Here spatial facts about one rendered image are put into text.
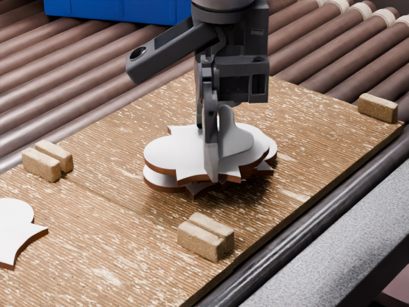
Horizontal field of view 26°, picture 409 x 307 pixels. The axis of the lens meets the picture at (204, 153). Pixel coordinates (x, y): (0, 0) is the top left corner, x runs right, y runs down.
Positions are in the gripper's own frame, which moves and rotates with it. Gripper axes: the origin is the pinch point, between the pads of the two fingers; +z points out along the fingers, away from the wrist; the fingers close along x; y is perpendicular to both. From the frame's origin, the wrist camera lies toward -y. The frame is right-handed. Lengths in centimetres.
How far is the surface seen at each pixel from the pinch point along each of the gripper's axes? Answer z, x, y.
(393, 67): 9, 38, 36
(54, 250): 5.7, -10.5, -18.5
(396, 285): 99, 87, 61
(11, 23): 9, 64, -30
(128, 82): 8.0, 35.9, -8.9
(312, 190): 5.7, -1.3, 13.8
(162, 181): 4.7, 1.1, -5.3
